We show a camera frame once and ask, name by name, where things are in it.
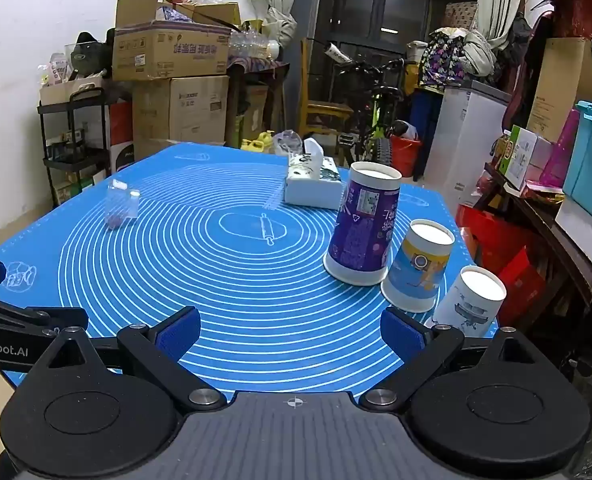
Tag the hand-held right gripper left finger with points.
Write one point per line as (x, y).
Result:
(178, 334)

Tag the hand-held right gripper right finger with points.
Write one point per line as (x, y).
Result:
(401, 334)

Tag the yellow and blue paper cup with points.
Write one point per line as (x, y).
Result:
(418, 270)

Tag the white paper cup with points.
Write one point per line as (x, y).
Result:
(468, 305)

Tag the purple paper cup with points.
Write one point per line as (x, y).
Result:
(361, 230)

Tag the clear plastic cup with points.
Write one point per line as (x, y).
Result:
(122, 205)

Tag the blue silicone baking mat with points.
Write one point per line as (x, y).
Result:
(225, 270)

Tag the red paper bags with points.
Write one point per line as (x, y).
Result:
(496, 250)

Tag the black metal shelf cart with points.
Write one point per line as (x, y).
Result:
(75, 160)

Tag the white tissue box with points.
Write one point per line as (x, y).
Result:
(308, 190)

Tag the dark wooden shelf unit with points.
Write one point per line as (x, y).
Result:
(556, 260)

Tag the red plastic bucket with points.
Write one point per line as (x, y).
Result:
(406, 155)

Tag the white chest freezer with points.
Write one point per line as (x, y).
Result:
(463, 140)

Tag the yellow plastic jugs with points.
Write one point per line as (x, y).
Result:
(258, 142)

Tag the white flat box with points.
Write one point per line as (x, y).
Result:
(583, 232)

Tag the green and white carton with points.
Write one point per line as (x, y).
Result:
(521, 157)

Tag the clear crumpled plastic bag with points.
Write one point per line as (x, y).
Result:
(288, 142)

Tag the large plain cardboard box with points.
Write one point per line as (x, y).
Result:
(180, 110)

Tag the black bicycle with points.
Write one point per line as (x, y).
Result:
(371, 110)

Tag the wooden chair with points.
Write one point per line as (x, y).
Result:
(321, 110)

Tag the pink box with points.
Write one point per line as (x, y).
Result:
(561, 155)

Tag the dark wooden side table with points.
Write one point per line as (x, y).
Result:
(256, 70)

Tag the floral cloth pile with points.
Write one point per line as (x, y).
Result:
(443, 60)

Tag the open brown cardboard box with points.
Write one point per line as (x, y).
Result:
(170, 52)

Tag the tall brown cardboard box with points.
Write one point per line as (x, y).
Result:
(561, 90)

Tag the bag of clear plastic bottles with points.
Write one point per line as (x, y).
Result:
(251, 45)

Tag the dark glass sliding door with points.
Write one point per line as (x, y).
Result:
(391, 10)

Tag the pale tied curtain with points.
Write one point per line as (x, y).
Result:
(278, 15)
(498, 5)

